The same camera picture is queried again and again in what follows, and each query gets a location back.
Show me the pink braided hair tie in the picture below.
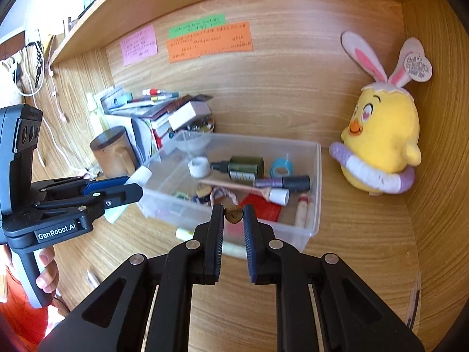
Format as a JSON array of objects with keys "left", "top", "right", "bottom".
[{"left": 209, "top": 186, "right": 239, "bottom": 206}]

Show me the white earphone cable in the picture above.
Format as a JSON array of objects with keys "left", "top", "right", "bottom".
[{"left": 47, "top": 35, "right": 86, "bottom": 172}]

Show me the yellow chick plush toy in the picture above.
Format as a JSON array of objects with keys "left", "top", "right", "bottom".
[{"left": 329, "top": 31, "right": 434, "bottom": 197}]

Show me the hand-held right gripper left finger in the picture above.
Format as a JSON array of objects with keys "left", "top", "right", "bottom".
[{"left": 38, "top": 202, "right": 225, "bottom": 352}]

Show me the dark green dropper bottle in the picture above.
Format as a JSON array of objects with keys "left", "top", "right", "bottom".
[{"left": 210, "top": 156, "right": 265, "bottom": 187}]

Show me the blue tape roll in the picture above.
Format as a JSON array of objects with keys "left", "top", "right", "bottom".
[{"left": 270, "top": 158, "right": 295, "bottom": 177}]

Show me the translucent beige stick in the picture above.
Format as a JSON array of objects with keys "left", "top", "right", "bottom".
[{"left": 293, "top": 194, "right": 315, "bottom": 228}]

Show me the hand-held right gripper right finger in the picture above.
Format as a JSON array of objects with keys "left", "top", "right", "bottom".
[{"left": 243, "top": 203, "right": 426, "bottom": 352}]

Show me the white cardboard box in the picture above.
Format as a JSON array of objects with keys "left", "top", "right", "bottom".
[{"left": 168, "top": 101, "right": 213, "bottom": 131}]

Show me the thin pencil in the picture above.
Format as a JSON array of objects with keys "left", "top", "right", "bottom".
[{"left": 407, "top": 270, "right": 422, "bottom": 329}]

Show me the brown ceramic mug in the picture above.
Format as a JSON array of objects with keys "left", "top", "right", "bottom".
[{"left": 90, "top": 126, "right": 142, "bottom": 180}]

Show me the person's left hand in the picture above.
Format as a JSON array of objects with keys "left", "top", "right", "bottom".
[{"left": 36, "top": 246, "right": 60, "bottom": 294}]

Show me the beige tube with white cap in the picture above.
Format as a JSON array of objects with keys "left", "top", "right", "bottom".
[{"left": 200, "top": 178, "right": 290, "bottom": 206}]

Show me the green sticky note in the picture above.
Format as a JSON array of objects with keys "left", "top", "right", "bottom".
[{"left": 169, "top": 13, "right": 226, "bottom": 39}]

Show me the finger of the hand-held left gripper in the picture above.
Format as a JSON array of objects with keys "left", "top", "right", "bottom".
[
  {"left": 35, "top": 182, "right": 143, "bottom": 221},
  {"left": 31, "top": 175, "right": 130, "bottom": 201}
]

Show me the purple and black tube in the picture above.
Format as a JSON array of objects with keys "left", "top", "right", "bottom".
[{"left": 254, "top": 175, "right": 311, "bottom": 192}]

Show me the stack of books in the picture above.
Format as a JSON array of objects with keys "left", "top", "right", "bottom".
[{"left": 100, "top": 86, "right": 217, "bottom": 151}]

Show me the red box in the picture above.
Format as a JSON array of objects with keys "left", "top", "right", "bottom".
[{"left": 238, "top": 194, "right": 283, "bottom": 222}]

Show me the orange sticky note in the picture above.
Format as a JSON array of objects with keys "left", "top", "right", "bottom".
[{"left": 166, "top": 21, "right": 253, "bottom": 63}]

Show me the black beaded cord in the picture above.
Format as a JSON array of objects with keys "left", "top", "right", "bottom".
[{"left": 27, "top": 40, "right": 43, "bottom": 90}]

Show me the clear plastic cup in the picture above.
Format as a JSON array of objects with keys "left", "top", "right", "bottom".
[{"left": 170, "top": 130, "right": 214, "bottom": 155}]

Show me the orange clothing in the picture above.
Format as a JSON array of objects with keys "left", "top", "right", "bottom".
[{"left": 0, "top": 260, "right": 50, "bottom": 346}]

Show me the pale green tube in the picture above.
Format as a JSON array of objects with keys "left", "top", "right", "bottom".
[{"left": 175, "top": 227, "right": 245, "bottom": 261}]

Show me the translucent plastic storage box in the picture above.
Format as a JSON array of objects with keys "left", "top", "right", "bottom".
[{"left": 136, "top": 132, "right": 322, "bottom": 252}]

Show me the white tape roll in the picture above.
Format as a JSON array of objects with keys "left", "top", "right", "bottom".
[{"left": 188, "top": 157, "right": 212, "bottom": 178}]

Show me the pink sticky note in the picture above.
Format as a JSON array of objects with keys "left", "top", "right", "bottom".
[{"left": 120, "top": 24, "right": 159, "bottom": 67}]

